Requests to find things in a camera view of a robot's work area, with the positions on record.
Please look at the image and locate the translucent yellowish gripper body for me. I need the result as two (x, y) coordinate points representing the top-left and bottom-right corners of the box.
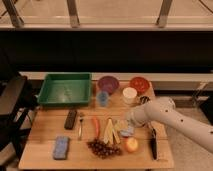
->
(114, 114), (134, 132)

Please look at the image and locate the black eraser block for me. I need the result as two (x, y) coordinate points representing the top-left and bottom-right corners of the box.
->
(64, 110), (77, 130)

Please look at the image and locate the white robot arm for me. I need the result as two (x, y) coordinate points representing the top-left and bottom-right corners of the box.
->
(124, 97), (213, 153)

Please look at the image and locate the red bowl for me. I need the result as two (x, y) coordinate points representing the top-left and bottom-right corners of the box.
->
(130, 77), (150, 94)

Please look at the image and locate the purple bowl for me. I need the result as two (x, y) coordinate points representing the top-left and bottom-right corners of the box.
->
(97, 76), (119, 94)

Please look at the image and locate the blue folded cloth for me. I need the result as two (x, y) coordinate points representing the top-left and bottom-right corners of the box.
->
(120, 126), (134, 137)

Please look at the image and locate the yellow red apple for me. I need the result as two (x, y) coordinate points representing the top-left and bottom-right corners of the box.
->
(125, 137), (139, 153)

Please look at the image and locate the small metal cup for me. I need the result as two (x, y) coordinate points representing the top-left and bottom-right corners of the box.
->
(139, 96), (150, 104)

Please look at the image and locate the white cup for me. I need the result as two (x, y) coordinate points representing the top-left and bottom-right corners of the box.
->
(122, 87), (137, 104)

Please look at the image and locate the orange carrot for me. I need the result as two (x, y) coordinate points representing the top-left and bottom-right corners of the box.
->
(93, 117), (100, 138)

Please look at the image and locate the blue plastic cup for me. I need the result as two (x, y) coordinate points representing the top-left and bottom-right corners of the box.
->
(96, 91), (109, 107)

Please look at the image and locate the bunch of dark grapes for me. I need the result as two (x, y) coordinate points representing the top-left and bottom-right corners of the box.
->
(87, 139), (122, 159)

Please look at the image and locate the silver fork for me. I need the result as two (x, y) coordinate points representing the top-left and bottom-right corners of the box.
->
(78, 113), (84, 141)

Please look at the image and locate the blue sponge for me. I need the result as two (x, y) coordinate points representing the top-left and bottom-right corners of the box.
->
(53, 136), (69, 160)

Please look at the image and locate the green plastic tray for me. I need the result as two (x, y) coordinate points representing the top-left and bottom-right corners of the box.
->
(38, 73), (92, 107)

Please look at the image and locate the black chair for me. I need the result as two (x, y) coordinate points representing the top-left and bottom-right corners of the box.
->
(0, 76), (38, 158)

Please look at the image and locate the black handled knife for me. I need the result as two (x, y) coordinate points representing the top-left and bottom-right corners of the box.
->
(148, 123), (157, 160)

